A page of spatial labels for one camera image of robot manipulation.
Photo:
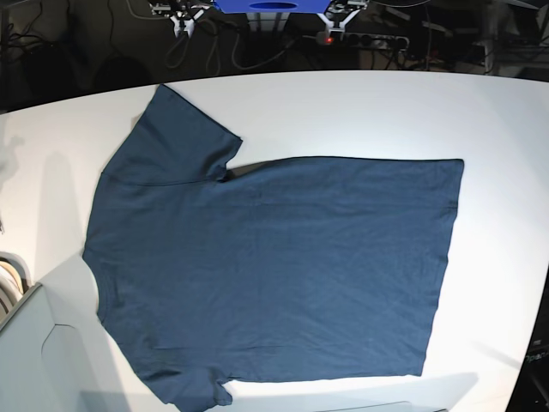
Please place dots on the dark blue T-shirt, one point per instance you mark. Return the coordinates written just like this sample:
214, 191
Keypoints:
302, 269

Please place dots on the black power strip red light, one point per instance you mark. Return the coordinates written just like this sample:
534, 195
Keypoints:
376, 42

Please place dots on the blue box with oval hole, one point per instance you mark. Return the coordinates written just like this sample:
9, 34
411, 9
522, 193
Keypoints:
277, 6

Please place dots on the grey plastic bin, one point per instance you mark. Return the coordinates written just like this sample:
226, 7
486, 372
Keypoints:
55, 353

